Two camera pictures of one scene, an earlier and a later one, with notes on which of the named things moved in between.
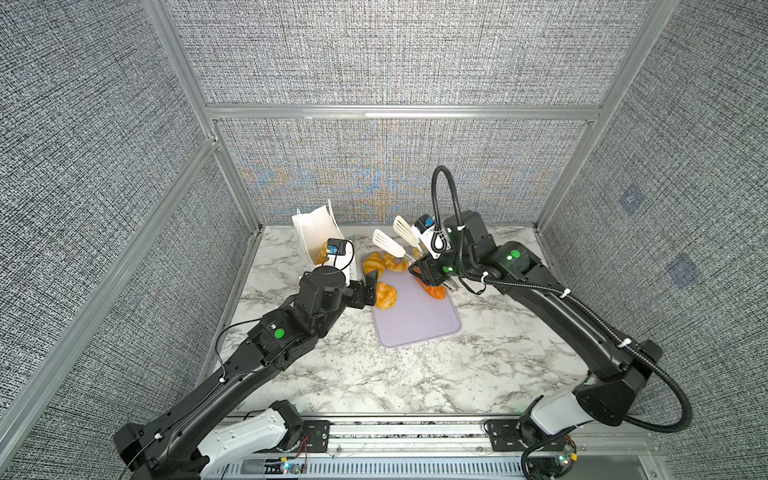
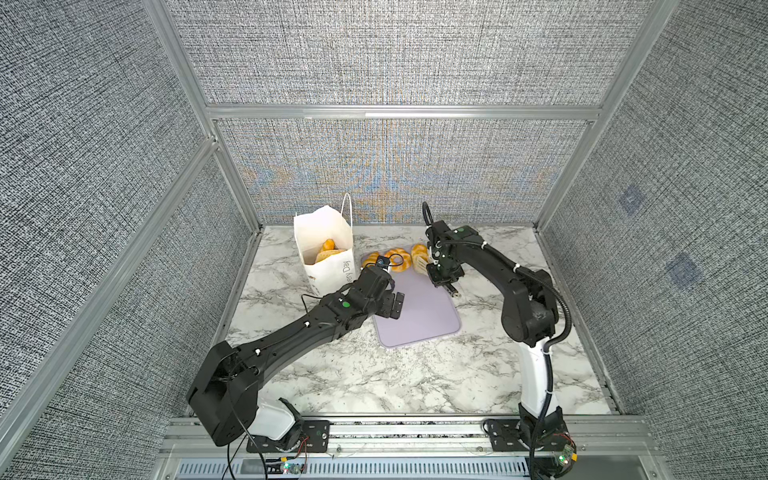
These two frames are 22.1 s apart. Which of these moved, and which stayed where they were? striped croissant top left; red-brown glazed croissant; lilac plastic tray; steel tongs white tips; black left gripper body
Moved: red-brown glazed croissant; steel tongs white tips; black left gripper body
Stayed: lilac plastic tray; striped croissant top left
